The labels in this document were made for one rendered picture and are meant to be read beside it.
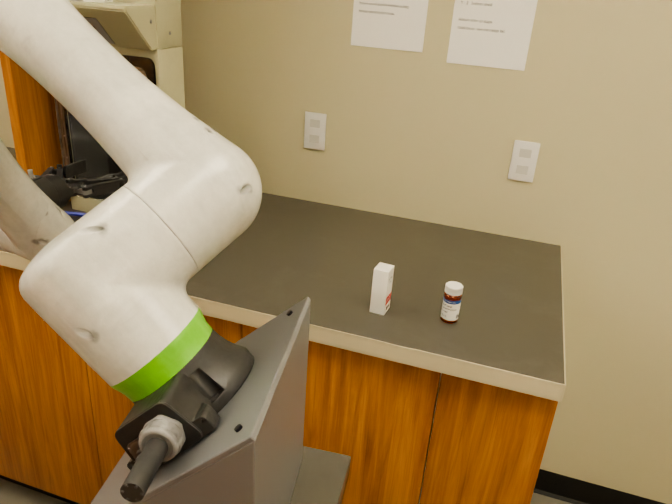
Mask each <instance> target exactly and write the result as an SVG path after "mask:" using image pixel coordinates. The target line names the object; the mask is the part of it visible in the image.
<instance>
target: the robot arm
mask: <svg viewBox="0 0 672 504"><path fill-rule="evenodd" d="M0 51H2V52H3V53H4V54H6V55H7V56H8V57H9V58H11V59H12V60H13V61H14V62H15V63H16V64H18V65H19V66H20V67H21V68H22V69H24V70H25V71H26V72H27V73H28V74H29V75H30V76H32V77H33V78H34V79H35V80H36V81H37V82H38V83H39V84H40V85H42V86H43V87H44V88H45V89H46V90H47V91H48V92H49V93H50V94H51V95H52V96H53V97H54V98H55V99H56V100H57V101H58V102H59V103H60V104H62V105H63V106H64V107H65V108H66V109H67V110H68V111H69V112H70V113H71V114H72V115H73V116H74V117H75V119H76V120H77V121H78V122H79V123H80V124H81V125H82V126H83V127H84V128H85V129H86V130H87V131H88V132H89V133H90V134H91V135H92V137H93V138H94V139H95V140H96V141H97V142H98V143H99V144H100V145H101V146H102V148H103V149H104V150H105V151H106V152H107V153H108V154H109V156H110V157H111V158H112V159H113V160H114V161H115V163H116V164H117V165H118V166H119V167H120V168H121V170H122V171H121V172H118V173H116V174H114V175H113V177H108V178H99V179H89V180H87V179H86V178H78V179H74V178H71V177H73V176H76V175H79V174H81V173H84V172H86V171H87V170H86V161H85V160H84V159H82V160H79V161H76V162H74V163H71V164H68V165H65V166H63V168H62V164H57V165H56V166H57V169H54V167H52V166H50V167H48V168H47V169H46V170H45V172H44V173H43V174H42V175H41V176H40V175H34V174H33V169H28V170H27V171H28V175H27V173H26V172H25V171H24V170H23V168H22V167H21V166H20V165H19V163H18V162H17V161H16V160H15V158H14V157H13V155H12V154H11V153H10V151H9V150H8V149H7V147H6V146H5V144H4V143H3V141H2V140H1V138H0V250H4V251H7V252H10V253H13V254H16V255H18V256H21V257H23V258H25V259H27V260H30V261H31V262H30V263H29V265H28V266H27V267H26V269H25V270H24V272H23V274H22V275H21V277H20V280H19V291H20V294H21V296H22V297H23V299H24V300H25V301H26V302H27V303H28V304H29V305H30V306H31V307H32V308H33V309H34V310H35V311H36V313H37V314H38V315H39V316H40V317H41V318H42V319H43V320H44V321H45V322H46V323H47V324H48V325H49V326H50V327H51V328H52V329H53V330H54V331H55V332H56V333H57V334H58V335H59V336H60V337H61V338H62V339H63V340H64V341H65V342H66V343H67V344H68V345H69V346H70V347H71V348H72V349H73V350H74V351H75V352H76V353H77V354H78V355H79V356H80V357H81V358H82V359H83V360H84V361H85V362H86V363H87V364H88V365H89V366H90V367H91V368H92V369H93V370H94V371H95V372H96V373H97V374H98V375H99V376H100V377H101V378H102V379H103V380H104V381H105V382H106V383H107V384H108V385H109V386H110V387H112V388H113V389H115V390H117V391H119V392H120V393H122V394H124V395H125V396H126V397H128V398H129V399H130V400H131V401H132V402H133V403H134V406H133V407H132V409H131V410H130V412H129V413H128V415H127V416H126V418H125V419H124V421H123V422H122V424H121V425H120V427H119V428H118V430H117V431H116V433H115V438H116V440H117V441H118V443H119V444H120V445H121V446H122V448H123V449H124V450H125V451H126V453H127V454H128V455H129V457H130V458H131V459H130V461H129V462H128V464H127V467H128V468H129V469H130V470H131V471H130V472H129V474H128V476H127V478H126V479H125V481H124V483H123V484H122V486H121V488H120V494H121V496H122V497H123V498H124V499H125V500H127V501H129V502H134V503H135V502H139V501H141V500H142V499H143V498H144V496H145V494H146V492H147V490H148V488H149V486H150V484H151V482H152V480H153V478H154V477H155V475H156V473H157V471H158V469H159V467H160V466H161V465H163V464H164V463H166V462H167V461H169V460H171V459H173V458H174V457H175V456H177V455H179V454H180V453H182V452H183V451H185V450H187V449H188V448H190V447H191V446H193V445H195V444H196V443H198V442H199V441H200V440H201V438H203V437H205V436H206V435H208V434H209V433H211V432H212V431H214V430H215V429H216V427H217V425H218V422H219V420H220V415H219V414H218V413H219V412H220V411H221V410H222V409H223V408H224V406H225V405H226V404H227V403H228V402H229V401H230V400H231V399H232V398H233V396H234V395H235V394H236V393H237V392H238V390H239V389H240V388H241V386H242V385H243V384H244V382H245V381H246V379H247V377H248V376H249V374H250V372H251V370H252V367H253V364H254V356H253V355H252V354H251V353H250V352H249V350H248V349H247V348H246V347H244V346H240V345H237V344H234V343H232V342H230V341H228V340H226V339H225V338H223V337H222V336H220V335H219V334H218V333H217V332H216V331H215V330H214V329H213V328H212V327H211V326H210V325H209V324H208V323H207V321H206V320H205V318H204V316H203V314H202V312H201V310H200V308H199V307H198V306H197V305H196V304H195V303H194V301H193V300H192V299H191V298H190V297H189V296H188V294H187V292H186V285H187V282H188V281H189V280H190V279H191V278H192V277H193V276H194V275H195V274H196V273H197V272H199V271H200V270H201V269H202V268H203V267H204V266H205V265H207V264H208V263H209V262H210V261H211V260H212V259H213V258H215V257H216V256H217V255H218V254H219V253H220V252H221V251H223V250H224V249H225V248H226V247H227V246H228V245H229V244H231V243H232V242H233V241H234V240H235V239H236V238H237V237H239V236H240V235H241V234H242V233H243V232H244V231H245V230H247V229H248V228H249V226H250V225H251V224H252V222H253V221H254V220H255V218H256V216H257V214H258V211H259V209H260V205H261V200H262V184H261V179H260V176H259V173H258V170H257V168H256V166H255V164H254V163H253V161H252V160H251V159H250V157H249V156H248V155H247V154H246V153H245V152H244V151H243V150H242V149H240V148H239V147H238V146H236V145H235V144H233V143H232V142H230V141H229V140H227V139H226V138H224V137H223V136H222V135H220V134H219V133H217V132H216V131H214V130H213V129H212V128H210V127H209V126H208V125H206V124H205V123H203V122H202V121H201V120H199V119H198V118H197V117H195V116H194V115H193V114H191V113H189V112H188V111H187V110H186V109H184V108H183V107H182V106H180V105H179V104H178V103H177V102H175V101H174V100H173V99H172V98H170V97H169V96H168V95H167V94H165V93H164V92H163V91H162V90H161V89H159V88H158V87H157V86H156V85H155V84H153V83H152V82H151V81H150V80H149V79H148V78H146V77H145V76H144V75H143V74H142V73H141V72H140V71H138V70H137V69H136V68H135V67H134V66H133V65H132V64H131V63H130V62H128V61H127V60H126V59H125V58H124V57H123V56H122V55H121V54H120V53H119V52H118V51H117V50H116V49H115V48H114V47H113V46H111V45H110V44H109V43H108V42H107V41H106V40H105V39H104V38H103V37H102V36H101V35H100V34H99V33H98V32H97V31H96V30H95V29H94V28H93V26H92V25H91V24H90V23H89V22H88V21H87V20H86V19H85V18H84V17H83V16H82V15H81V14H80V13H79V12H78V11H77V9H76V8H75V7H74V6H73V5H72V4H71V3H70V2H69V1H68V0H0ZM81 182H83V184H84V186H83V187H82V188H81ZM124 184H125V185H124ZM112 192H114V193H113V194H112V195H111V196H109V197H108V198H106V199H105V200H104V201H102V202H101V203H100V204H98V205H97V206H96V207H94V208H93V209H92V210H91V211H89V212H88V213H87V214H85V215H84V216H83V217H81V218H80V219H79V220H78V221H76V222H75V223H74V221H73V220H72V218H71V217H70V216H69V215H68V214H67V213H66V212H65V211H63V210H62V209H61V207H64V206H65V205H66V204H67V203H68V202H69V200H70V198H71V197H74V196H76V195H82V194H83V198H85V199H87V198H90V197H93V196H97V195H102V194H107V193H112Z"/></svg>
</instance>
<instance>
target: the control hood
mask: <svg viewBox="0 0 672 504"><path fill-rule="evenodd" d="M68 1H69V2H70V3H71V4H72V5H73V6H74V7H75V8H76V9H77V11H78V12H79V13H80V14H81V15H82V16H83V17H91V18H96V19H97V20H98V21H99V23H100V24H101V25H102V27H103V28H104V29H105V31H106V32H107V33H108V35H109V36H110V37H111V39H112V40H113V41H114V43H115V44H110V43H109V44H110V45H111V46H117V47H125V48H134V49H142V50H151V51H152V50H156V49H157V37H156V20H155V7H154V5H146V4H135V3H124V2H109V3H98V2H84V1H83V0H68Z"/></svg>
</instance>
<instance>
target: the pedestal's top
mask: <svg viewBox="0 0 672 504"><path fill-rule="evenodd" d="M350 464H351V456H348V455H343V454H339V453H334V452H330V451H325V450H320V449H316V448H311V447H307V446H303V455H302V461H301V465H300V468H299V472H298V475H297V479H296V482H295V486H294V489H293V493H292V497H291V500H290V504H342V500H343V496H344V493H345V489H346V486H347V482H348V478H349V474H350Z"/></svg>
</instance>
